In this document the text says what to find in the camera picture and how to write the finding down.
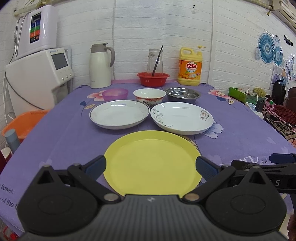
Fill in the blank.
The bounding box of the white plate floral pattern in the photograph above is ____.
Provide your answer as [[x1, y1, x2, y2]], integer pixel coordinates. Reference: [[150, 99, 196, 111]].
[[150, 102, 214, 136]]

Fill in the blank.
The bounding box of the white plate grey rim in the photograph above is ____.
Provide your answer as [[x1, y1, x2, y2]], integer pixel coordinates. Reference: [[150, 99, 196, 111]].
[[89, 100, 150, 130]]

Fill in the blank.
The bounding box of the purple translucent plastic bowl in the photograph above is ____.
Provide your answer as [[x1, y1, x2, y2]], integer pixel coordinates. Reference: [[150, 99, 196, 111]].
[[102, 88, 128, 101]]

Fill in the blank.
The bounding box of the white bowl red pattern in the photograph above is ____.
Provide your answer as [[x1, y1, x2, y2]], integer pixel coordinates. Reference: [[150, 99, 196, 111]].
[[133, 88, 166, 108]]

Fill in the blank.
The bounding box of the purple floral tablecloth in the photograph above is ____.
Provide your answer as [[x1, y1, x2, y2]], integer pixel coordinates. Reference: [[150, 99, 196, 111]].
[[1, 84, 295, 235]]

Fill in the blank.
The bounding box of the brown hat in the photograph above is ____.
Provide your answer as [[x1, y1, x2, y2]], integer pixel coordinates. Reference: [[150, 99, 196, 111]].
[[285, 87, 296, 112]]

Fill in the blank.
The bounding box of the yellow plastic plate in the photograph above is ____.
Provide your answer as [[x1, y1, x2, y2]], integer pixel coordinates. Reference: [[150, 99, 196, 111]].
[[103, 131, 202, 197]]

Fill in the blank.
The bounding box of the black kettle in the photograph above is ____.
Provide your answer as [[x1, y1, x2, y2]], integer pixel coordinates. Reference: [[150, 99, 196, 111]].
[[271, 80, 286, 105]]

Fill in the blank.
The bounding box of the green box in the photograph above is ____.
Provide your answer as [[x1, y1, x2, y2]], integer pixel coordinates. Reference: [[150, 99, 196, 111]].
[[228, 87, 266, 104]]

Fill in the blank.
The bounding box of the orange plastic basin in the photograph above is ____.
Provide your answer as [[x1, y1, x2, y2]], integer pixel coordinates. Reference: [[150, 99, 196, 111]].
[[1, 110, 49, 142]]

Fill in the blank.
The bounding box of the grey cylinder bottle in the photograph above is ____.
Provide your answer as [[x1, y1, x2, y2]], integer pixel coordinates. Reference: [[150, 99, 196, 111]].
[[4, 129, 21, 154]]

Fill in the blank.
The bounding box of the red white cup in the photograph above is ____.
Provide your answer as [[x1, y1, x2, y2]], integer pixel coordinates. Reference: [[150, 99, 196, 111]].
[[0, 147, 12, 173]]

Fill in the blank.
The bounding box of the stainless steel bowl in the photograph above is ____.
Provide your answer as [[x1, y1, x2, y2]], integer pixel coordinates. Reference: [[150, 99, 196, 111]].
[[165, 87, 201, 104]]

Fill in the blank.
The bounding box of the white thermos jug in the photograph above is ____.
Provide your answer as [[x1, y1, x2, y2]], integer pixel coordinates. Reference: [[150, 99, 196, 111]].
[[89, 43, 115, 89]]

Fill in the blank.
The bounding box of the white water dispenser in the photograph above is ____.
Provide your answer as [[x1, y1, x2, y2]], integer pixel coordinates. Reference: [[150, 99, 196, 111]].
[[6, 48, 74, 116]]

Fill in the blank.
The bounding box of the blue paper fan decoration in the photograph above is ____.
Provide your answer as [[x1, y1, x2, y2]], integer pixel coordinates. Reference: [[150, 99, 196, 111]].
[[255, 32, 283, 66]]

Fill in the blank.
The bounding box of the red plastic basket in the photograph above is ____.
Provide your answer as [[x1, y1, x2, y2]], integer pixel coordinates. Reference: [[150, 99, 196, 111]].
[[137, 72, 170, 87]]

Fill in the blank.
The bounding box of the yellow dish soap bottle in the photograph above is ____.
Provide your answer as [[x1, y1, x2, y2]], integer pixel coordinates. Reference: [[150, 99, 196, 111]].
[[177, 45, 205, 86]]

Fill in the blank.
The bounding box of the black straw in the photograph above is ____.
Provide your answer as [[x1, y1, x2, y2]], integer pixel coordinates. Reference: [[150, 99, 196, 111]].
[[152, 45, 163, 77]]

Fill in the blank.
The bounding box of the clear glass carafe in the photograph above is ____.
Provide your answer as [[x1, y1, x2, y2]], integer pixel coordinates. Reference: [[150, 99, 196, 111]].
[[147, 49, 164, 75]]

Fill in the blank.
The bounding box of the air conditioner unit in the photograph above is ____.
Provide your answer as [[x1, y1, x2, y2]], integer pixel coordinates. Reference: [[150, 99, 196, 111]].
[[268, 0, 296, 34]]

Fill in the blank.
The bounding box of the white water purifier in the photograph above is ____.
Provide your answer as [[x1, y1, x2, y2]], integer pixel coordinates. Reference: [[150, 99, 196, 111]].
[[14, 5, 58, 59]]

